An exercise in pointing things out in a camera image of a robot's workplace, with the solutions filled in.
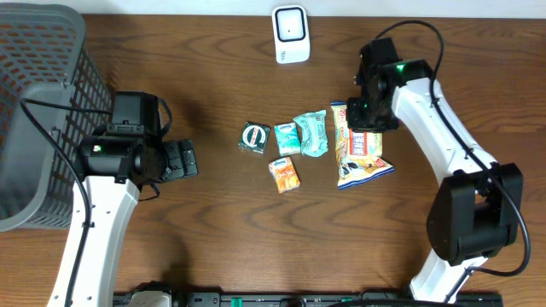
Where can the roll of tape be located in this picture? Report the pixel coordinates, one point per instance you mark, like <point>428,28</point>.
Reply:
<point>254,137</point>

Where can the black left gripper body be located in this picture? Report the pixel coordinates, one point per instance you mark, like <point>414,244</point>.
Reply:
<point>181,158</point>

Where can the small green wipes pack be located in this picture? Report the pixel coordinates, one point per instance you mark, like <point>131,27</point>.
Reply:
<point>287,139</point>

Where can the orange tissue pack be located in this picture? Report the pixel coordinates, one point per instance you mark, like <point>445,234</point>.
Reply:
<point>284,174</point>

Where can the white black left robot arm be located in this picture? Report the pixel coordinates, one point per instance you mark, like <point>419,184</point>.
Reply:
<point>111,172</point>

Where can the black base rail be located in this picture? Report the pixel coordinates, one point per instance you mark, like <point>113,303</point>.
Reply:
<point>275,300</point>

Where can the black plastic mesh basket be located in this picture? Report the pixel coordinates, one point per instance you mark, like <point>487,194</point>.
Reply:
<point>49,85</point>

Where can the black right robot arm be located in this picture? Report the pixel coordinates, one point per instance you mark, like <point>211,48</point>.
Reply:
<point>476,211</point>

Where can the white barcode scanner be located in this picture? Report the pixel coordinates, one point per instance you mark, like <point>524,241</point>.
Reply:
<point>291,34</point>

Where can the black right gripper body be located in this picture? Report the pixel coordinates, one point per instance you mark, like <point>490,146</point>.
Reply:
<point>362,112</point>

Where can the green wet wipes pack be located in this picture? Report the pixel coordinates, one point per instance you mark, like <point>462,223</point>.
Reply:
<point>314,141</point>

